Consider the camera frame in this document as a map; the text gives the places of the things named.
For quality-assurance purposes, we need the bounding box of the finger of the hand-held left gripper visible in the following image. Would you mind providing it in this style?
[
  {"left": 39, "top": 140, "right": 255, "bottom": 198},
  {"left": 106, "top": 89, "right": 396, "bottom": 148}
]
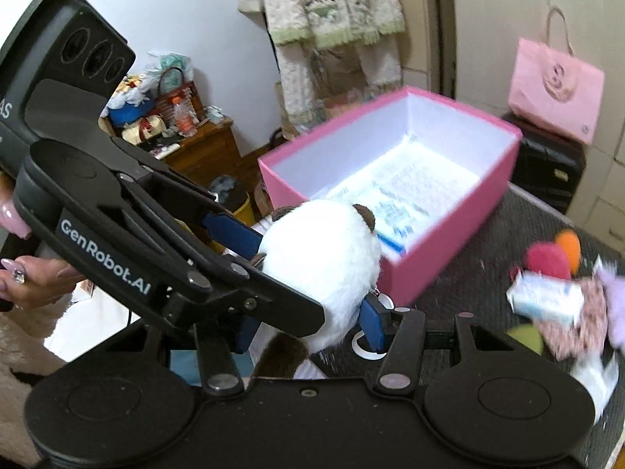
[
  {"left": 114, "top": 137, "right": 267, "bottom": 261},
  {"left": 114, "top": 176, "right": 327, "bottom": 339}
]

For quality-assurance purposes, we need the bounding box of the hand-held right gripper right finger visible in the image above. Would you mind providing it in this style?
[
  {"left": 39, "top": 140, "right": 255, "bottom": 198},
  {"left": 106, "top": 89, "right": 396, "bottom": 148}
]
[{"left": 359, "top": 297, "right": 523, "bottom": 397}]

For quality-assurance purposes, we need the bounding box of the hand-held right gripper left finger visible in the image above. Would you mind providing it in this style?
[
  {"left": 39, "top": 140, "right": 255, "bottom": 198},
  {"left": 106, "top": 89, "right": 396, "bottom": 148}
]
[{"left": 194, "top": 313, "right": 262, "bottom": 397}]

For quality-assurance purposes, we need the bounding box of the white plush toy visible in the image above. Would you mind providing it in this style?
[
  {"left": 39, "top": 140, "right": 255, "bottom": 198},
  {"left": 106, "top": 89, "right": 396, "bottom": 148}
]
[{"left": 250, "top": 199, "right": 391, "bottom": 381}]

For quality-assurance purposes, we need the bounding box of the pink cardboard box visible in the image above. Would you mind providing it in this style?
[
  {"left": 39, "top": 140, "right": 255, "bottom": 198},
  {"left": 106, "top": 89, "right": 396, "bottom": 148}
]
[{"left": 257, "top": 85, "right": 523, "bottom": 306}]

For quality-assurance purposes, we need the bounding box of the pink fluffy pompom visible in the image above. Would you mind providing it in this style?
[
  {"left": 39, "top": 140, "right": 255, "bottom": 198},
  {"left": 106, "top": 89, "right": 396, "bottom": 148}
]
[{"left": 525, "top": 243, "right": 570, "bottom": 279}]

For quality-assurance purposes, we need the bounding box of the orange ball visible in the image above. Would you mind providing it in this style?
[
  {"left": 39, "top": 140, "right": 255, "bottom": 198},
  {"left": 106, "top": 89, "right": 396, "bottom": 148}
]
[{"left": 554, "top": 229, "right": 582, "bottom": 274}]

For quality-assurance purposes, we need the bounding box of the green soft toy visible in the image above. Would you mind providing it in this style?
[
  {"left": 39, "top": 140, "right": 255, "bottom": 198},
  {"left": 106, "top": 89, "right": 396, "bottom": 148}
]
[{"left": 508, "top": 325, "right": 545, "bottom": 355}]

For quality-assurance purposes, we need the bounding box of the white soft toy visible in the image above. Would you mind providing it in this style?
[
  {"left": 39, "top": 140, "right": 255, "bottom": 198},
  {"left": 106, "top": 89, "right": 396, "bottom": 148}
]
[{"left": 571, "top": 352, "right": 618, "bottom": 423}]

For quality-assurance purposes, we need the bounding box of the person's left hand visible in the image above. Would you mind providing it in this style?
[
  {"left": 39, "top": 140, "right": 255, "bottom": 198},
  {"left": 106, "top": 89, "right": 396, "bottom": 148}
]
[{"left": 0, "top": 190, "right": 86, "bottom": 313}]

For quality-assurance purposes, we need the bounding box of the yellow bin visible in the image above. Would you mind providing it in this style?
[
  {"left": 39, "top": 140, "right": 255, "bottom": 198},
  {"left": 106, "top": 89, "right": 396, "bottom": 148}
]
[{"left": 210, "top": 176, "right": 255, "bottom": 226}]

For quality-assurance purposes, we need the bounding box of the wooden cabinet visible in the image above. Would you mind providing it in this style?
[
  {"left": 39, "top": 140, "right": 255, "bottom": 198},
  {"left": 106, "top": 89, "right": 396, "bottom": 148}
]
[{"left": 146, "top": 117, "right": 245, "bottom": 191}]

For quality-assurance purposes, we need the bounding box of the white plastic bag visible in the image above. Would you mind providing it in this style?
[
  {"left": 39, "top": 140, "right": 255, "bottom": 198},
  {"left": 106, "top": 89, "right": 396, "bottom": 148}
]
[{"left": 146, "top": 51, "right": 193, "bottom": 84}]

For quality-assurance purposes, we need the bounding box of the orange drink bottle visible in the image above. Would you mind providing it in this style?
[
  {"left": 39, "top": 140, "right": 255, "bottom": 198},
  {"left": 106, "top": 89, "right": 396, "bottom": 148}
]
[{"left": 171, "top": 98, "right": 197, "bottom": 135}]

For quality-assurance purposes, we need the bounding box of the woven basket bag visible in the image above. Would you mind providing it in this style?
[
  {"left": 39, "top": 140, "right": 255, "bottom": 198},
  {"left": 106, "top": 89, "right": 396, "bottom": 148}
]
[{"left": 156, "top": 66, "right": 206, "bottom": 128}]

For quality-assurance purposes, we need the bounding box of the printed paper sheet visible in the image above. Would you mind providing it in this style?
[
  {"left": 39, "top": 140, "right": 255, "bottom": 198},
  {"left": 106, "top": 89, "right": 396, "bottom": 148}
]
[{"left": 312, "top": 161, "right": 479, "bottom": 260}]

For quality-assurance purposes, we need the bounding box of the small white carton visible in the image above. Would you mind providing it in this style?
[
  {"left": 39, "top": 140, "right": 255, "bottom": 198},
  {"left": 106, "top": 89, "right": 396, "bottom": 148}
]
[{"left": 505, "top": 271, "right": 584, "bottom": 328}]

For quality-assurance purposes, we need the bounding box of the pink speckled plush toy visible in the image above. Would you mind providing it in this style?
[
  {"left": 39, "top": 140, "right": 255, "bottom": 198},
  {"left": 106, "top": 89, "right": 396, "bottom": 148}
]
[{"left": 539, "top": 278, "right": 609, "bottom": 360}]

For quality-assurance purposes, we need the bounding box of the brown fuzzy blanket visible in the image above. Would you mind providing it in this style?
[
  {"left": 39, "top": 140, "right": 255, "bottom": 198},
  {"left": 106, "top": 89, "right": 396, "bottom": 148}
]
[{"left": 0, "top": 310, "right": 66, "bottom": 453}]

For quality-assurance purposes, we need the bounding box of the black suitcase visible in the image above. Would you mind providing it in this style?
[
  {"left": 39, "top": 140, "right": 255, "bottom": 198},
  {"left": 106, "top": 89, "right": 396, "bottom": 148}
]
[{"left": 503, "top": 112, "right": 587, "bottom": 216}]

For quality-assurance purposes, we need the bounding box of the purple plush toy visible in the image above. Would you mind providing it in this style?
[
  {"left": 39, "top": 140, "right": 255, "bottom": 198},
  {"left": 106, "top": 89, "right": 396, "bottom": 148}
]
[{"left": 596, "top": 264, "right": 625, "bottom": 347}]

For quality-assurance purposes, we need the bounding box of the cream fleece garment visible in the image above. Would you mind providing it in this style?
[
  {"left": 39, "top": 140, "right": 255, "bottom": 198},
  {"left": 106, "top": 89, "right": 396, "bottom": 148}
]
[{"left": 237, "top": 0, "right": 406, "bottom": 132}]

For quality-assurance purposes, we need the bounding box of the pink tote bag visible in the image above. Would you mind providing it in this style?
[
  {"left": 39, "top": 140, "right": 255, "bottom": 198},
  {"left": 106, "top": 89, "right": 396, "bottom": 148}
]
[{"left": 508, "top": 7, "right": 606, "bottom": 145}]

